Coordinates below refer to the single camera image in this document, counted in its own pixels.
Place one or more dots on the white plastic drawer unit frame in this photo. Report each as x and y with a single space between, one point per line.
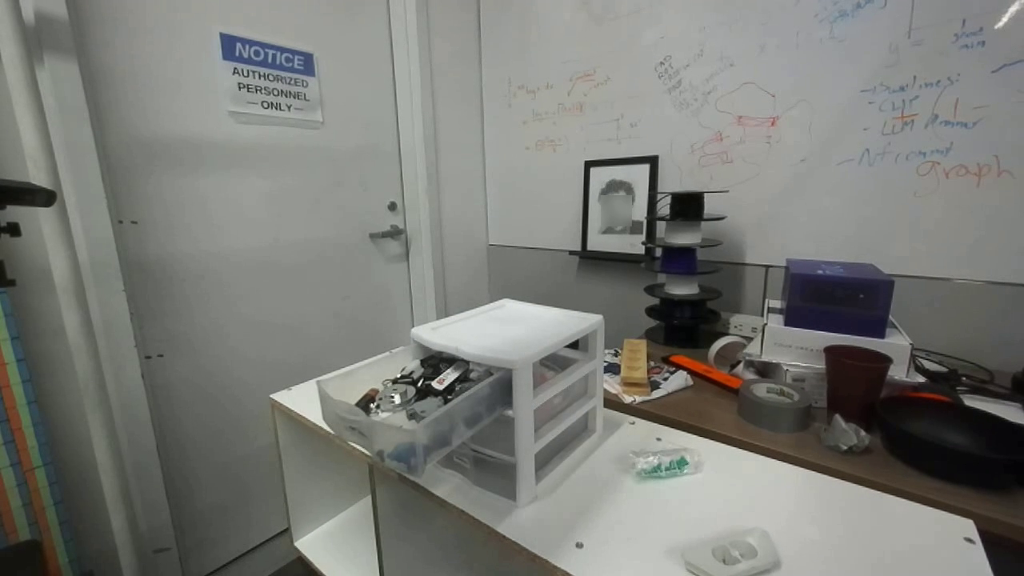
515 336

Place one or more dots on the small wooden block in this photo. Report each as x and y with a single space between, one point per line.
635 362

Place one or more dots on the orange utility knife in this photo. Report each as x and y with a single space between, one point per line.
706 371

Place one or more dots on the white tape roll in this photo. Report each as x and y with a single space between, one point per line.
729 354

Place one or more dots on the black framed portrait picture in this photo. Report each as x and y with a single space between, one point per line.
620 206

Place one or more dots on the grey duct tape roll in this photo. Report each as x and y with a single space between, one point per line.
776 403

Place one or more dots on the purple box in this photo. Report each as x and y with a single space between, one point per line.
838 294

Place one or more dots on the brown wooden desk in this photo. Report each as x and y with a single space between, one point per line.
724 419

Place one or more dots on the black frying pan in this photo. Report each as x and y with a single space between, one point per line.
948 442

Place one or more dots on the white cardboard box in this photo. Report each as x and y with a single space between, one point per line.
810 345

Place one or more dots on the clear plastic drawer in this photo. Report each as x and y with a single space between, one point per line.
560 403
560 442

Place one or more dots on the maroon plastic cup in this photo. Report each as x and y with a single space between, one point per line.
855 378

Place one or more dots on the crumpled foil piece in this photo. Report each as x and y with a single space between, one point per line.
846 434

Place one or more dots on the pile of small dark items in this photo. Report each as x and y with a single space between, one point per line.
426 385

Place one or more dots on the blue white notice sign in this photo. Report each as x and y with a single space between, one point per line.
270 75

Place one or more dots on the black tripod head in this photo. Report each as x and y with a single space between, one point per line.
22 193

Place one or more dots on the green bag of small parts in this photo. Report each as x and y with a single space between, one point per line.
660 465

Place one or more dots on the clear drawer with clutter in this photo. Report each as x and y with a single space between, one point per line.
418 419

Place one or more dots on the loose printed papers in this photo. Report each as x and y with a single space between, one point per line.
666 385

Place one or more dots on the white shelf cabinet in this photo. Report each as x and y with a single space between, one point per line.
643 513

